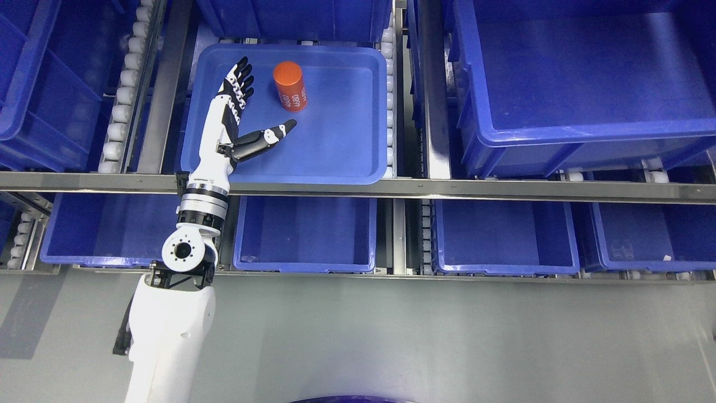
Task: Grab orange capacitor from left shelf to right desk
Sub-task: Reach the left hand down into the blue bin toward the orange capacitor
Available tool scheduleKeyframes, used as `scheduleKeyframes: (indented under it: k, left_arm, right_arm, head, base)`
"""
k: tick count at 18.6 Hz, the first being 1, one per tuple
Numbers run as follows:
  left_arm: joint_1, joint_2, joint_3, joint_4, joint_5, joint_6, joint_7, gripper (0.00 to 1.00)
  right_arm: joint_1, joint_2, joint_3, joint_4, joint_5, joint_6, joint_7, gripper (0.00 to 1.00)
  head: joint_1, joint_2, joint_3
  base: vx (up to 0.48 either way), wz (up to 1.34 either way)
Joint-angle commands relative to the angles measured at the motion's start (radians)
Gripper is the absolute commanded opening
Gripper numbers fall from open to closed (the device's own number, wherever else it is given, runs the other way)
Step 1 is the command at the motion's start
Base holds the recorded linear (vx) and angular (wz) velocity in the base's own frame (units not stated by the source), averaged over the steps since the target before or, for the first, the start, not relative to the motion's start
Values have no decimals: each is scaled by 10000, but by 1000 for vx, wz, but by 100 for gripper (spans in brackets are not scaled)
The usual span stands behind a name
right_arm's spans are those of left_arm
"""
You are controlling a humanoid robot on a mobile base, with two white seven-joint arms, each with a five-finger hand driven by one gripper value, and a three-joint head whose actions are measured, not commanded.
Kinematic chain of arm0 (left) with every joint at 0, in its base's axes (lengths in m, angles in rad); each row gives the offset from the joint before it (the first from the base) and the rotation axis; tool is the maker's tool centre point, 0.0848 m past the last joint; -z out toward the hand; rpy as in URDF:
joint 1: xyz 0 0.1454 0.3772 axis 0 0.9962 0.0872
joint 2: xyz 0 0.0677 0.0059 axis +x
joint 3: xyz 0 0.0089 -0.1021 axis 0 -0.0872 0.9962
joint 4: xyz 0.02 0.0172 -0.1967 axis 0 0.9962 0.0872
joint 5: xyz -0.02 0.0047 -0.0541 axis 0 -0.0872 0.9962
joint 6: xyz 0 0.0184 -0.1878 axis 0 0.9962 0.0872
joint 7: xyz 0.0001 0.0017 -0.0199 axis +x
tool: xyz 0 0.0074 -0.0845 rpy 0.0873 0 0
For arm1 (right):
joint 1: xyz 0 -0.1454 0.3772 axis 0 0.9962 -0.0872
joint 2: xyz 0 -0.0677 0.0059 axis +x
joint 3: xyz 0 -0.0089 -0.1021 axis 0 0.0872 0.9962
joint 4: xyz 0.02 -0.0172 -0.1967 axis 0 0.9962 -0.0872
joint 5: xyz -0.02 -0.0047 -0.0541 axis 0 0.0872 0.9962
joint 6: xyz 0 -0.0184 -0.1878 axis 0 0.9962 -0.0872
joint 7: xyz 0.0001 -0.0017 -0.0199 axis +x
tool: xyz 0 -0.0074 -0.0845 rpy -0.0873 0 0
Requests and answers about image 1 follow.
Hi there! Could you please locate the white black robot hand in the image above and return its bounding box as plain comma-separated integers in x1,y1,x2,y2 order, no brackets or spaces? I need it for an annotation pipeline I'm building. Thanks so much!
186,56,297,195

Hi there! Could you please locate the orange cylindrical capacitor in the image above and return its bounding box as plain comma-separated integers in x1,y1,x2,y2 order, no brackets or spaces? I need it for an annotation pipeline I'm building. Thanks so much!
272,60,308,112

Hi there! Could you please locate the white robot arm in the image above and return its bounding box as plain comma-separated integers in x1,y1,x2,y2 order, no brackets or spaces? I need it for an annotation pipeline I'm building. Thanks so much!
125,184,229,402

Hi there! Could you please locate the lower blue bin centre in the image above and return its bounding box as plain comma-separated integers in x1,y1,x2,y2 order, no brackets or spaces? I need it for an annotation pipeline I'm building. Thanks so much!
233,196,378,274

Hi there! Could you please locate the shallow blue tray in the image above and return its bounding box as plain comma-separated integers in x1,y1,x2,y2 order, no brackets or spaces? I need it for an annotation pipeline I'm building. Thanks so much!
181,44,387,185

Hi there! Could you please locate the lower blue bin left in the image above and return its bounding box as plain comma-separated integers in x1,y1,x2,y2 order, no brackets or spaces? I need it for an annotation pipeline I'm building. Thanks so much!
39,193,179,268

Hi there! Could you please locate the blue bin top centre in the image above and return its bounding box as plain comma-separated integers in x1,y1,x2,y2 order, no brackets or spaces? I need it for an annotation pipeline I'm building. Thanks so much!
197,1,393,43

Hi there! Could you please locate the large blue bin left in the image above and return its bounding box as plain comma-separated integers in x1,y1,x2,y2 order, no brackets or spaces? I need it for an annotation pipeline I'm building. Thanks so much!
1,1,140,172

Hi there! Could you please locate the large blue bin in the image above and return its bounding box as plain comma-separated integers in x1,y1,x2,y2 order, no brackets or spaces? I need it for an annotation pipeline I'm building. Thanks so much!
445,1,715,179
1,1,140,172

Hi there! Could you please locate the large blue bin right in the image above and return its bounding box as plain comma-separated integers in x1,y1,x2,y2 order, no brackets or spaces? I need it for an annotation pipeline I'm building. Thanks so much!
445,1,715,179

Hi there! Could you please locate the lower blue bin far right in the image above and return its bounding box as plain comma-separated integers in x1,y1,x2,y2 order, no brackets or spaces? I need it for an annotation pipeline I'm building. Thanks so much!
573,203,715,273

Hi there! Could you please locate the metal shelf rail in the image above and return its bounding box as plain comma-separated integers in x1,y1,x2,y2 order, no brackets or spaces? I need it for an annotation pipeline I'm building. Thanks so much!
1,172,715,205

